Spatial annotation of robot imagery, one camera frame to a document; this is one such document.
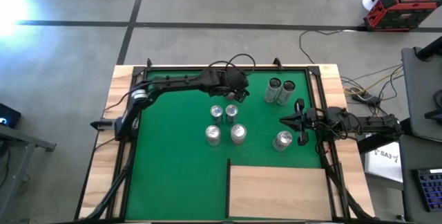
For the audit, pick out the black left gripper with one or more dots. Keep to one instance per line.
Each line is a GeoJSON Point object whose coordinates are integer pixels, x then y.
{"type": "Point", "coordinates": [226, 80]}

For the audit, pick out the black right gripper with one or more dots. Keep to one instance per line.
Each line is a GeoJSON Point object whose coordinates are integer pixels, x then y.
{"type": "Point", "coordinates": [319, 119]}

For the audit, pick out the blue silver Red Bull can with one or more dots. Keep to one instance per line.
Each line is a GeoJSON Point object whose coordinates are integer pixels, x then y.
{"type": "Point", "coordinates": [216, 111]}
{"type": "Point", "coordinates": [231, 110]}

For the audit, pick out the silver red soda can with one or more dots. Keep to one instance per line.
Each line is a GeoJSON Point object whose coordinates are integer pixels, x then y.
{"type": "Point", "coordinates": [238, 131]}
{"type": "Point", "coordinates": [284, 137]}

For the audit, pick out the white Celsius can black lid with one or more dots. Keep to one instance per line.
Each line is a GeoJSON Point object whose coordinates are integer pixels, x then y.
{"type": "Point", "coordinates": [273, 91]}
{"type": "Point", "coordinates": [286, 94]}

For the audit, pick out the silver Diet Coke can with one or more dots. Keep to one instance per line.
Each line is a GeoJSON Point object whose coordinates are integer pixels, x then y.
{"type": "Point", "coordinates": [213, 132]}

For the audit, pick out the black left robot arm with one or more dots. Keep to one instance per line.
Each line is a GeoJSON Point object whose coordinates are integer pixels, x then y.
{"type": "Point", "coordinates": [172, 84]}

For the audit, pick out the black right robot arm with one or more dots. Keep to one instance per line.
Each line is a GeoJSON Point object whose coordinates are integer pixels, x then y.
{"type": "Point", "coordinates": [373, 123]}

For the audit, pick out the black table clamp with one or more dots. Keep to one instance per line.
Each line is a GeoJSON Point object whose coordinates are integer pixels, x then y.
{"type": "Point", "coordinates": [277, 63]}
{"type": "Point", "coordinates": [149, 63]}

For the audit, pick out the black power strip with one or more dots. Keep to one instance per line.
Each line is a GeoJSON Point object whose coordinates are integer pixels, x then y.
{"type": "Point", "coordinates": [364, 97]}

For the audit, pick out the light wooden board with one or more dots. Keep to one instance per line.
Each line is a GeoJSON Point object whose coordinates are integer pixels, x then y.
{"type": "Point", "coordinates": [276, 193]}

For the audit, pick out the white SA3 label sheet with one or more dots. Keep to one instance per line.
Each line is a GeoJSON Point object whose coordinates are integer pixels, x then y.
{"type": "Point", "coordinates": [383, 167]}

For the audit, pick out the green table mat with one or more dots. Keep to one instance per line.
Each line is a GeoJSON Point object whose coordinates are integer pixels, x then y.
{"type": "Point", "coordinates": [172, 182]}

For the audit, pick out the grey desk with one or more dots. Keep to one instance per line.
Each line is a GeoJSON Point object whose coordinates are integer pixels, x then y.
{"type": "Point", "coordinates": [421, 89]}
{"type": "Point", "coordinates": [424, 148]}

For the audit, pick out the black desk device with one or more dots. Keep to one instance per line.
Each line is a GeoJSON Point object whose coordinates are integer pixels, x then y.
{"type": "Point", "coordinates": [435, 113]}

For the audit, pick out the red black tool case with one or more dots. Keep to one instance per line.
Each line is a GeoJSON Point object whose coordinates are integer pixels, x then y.
{"type": "Point", "coordinates": [400, 13]}

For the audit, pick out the backlit black keyboard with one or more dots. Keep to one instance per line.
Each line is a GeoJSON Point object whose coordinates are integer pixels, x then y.
{"type": "Point", "coordinates": [430, 189]}

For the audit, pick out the grey metal bench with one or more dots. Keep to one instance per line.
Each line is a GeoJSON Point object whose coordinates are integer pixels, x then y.
{"type": "Point", "coordinates": [31, 141]}

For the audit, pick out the black device blue light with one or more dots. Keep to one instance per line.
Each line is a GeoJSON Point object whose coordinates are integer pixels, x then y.
{"type": "Point", "coordinates": [10, 113]}

